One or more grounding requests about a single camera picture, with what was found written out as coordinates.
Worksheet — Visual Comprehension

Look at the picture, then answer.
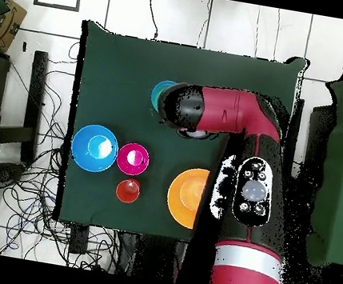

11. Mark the large blue bowl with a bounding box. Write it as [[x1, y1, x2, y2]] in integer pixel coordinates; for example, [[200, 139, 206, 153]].
[[66, 121, 123, 176]]

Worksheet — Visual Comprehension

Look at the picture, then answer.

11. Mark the black power strip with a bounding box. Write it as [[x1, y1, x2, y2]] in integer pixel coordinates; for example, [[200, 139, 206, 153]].
[[67, 223, 91, 257]]

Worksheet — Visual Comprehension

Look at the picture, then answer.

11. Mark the black floor stand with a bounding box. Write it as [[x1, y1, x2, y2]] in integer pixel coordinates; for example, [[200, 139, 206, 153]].
[[0, 43, 53, 165], [280, 96, 339, 191]]

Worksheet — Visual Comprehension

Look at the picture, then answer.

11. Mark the black floor cable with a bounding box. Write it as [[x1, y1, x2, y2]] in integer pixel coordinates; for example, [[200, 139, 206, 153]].
[[139, 0, 165, 41]]

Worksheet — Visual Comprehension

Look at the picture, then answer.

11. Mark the dark green table cloth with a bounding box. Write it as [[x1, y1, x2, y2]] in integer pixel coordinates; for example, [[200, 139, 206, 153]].
[[50, 18, 309, 258]]

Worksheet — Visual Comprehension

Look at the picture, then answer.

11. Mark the small ribbed blue bowl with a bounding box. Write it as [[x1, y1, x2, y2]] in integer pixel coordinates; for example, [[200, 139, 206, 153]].
[[147, 78, 177, 116]]

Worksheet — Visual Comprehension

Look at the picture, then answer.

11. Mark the large yellow bowl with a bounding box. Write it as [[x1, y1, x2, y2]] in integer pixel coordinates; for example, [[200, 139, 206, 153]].
[[162, 163, 211, 232]]

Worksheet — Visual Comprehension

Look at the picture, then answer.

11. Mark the small pink bowl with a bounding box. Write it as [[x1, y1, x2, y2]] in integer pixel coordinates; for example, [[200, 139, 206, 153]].
[[114, 140, 153, 178]]

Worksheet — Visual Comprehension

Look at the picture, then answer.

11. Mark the cardboard box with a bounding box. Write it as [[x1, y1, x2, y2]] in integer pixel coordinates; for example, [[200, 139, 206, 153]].
[[0, 0, 30, 57]]

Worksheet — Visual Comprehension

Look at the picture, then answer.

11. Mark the orange cup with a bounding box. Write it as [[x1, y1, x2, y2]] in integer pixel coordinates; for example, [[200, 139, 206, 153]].
[[114, 175, 143, 206]]

